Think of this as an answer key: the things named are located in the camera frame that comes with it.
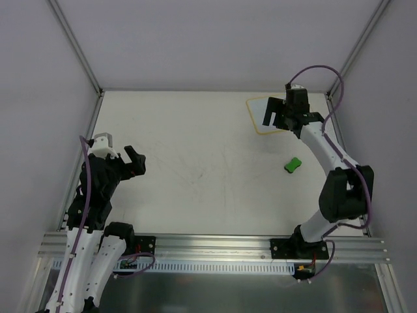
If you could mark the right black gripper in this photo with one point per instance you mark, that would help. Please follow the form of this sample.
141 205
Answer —
281 115

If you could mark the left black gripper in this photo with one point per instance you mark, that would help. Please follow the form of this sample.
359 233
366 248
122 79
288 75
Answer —
120 166

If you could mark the yellow framed whiteboard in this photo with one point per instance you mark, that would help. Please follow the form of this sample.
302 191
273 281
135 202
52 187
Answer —
256 109

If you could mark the green whiteboard eraser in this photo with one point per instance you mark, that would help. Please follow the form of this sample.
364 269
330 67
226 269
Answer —
293 165

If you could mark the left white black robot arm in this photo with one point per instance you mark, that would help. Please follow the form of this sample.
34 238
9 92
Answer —
92 246

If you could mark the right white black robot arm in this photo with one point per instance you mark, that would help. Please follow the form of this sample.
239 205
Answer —
347 191

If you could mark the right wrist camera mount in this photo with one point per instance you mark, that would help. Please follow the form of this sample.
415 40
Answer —
296 87

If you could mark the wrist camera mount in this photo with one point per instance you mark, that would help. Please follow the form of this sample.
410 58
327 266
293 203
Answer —
103 146
296 87

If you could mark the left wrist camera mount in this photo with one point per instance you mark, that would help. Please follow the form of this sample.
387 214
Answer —
103 146

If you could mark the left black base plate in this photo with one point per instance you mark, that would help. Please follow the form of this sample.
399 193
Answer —
142 244

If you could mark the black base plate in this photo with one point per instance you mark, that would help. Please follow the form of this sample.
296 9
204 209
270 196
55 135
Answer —
288 249
142 244

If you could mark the white slotted cable duct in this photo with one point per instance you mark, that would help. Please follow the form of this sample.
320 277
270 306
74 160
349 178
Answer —
203 267

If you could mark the aluminium mounting rail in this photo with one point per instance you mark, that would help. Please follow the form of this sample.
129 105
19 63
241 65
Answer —
257 248

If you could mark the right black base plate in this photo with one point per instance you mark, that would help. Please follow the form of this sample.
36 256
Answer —
288 249

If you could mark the right aluminium frame post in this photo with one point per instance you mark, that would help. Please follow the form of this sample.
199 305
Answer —
365 34

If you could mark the aluminium frame post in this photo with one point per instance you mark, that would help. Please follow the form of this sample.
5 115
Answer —
74 44
365 34

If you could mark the left aluminium frame post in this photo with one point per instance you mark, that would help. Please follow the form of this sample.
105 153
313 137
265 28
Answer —
74 44

